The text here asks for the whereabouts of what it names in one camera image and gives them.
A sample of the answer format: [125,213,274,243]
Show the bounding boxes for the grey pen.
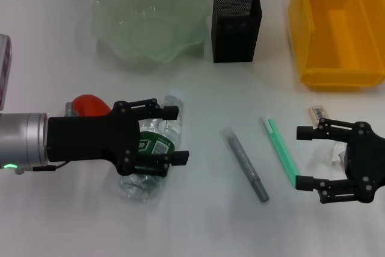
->
[221,126,271,203]

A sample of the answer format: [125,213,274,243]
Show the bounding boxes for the white paper ball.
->
[327,141,350,168]

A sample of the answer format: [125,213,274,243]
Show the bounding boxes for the beige eraser with barcode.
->
[308,105,330,128]

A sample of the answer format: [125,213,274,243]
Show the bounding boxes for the black mesh pen holder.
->
[211,0,263,64]

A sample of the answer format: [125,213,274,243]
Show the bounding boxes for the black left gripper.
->
[46,98,190,178]

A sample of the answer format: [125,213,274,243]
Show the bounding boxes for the red-orange fruit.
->
[73,94,112,118]

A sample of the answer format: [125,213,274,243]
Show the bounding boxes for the green glass fruit plate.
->
[91,0,211,73]

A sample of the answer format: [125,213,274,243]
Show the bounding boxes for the yellow plastic bin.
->
[288,0,385,91]

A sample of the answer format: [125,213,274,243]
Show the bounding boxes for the green pen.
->
[260,114,301,185]

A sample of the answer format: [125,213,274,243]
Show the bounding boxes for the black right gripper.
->
[294,117,385,205]

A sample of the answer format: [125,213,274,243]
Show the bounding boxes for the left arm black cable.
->
[31,162,66,172]

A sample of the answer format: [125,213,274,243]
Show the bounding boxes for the clear green-label water bottle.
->
[119,88,186,202]

